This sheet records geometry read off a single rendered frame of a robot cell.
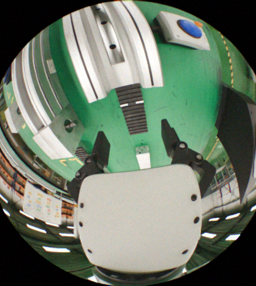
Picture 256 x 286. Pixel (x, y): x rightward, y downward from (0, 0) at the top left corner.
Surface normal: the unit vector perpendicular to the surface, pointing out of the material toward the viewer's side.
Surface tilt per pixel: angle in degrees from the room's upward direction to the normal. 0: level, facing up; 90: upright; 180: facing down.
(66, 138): 90
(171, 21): 0
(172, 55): 0
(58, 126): 90
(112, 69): 0
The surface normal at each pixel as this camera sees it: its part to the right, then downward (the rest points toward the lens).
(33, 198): 0.97, -0.18
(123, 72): 0.02, 0.73
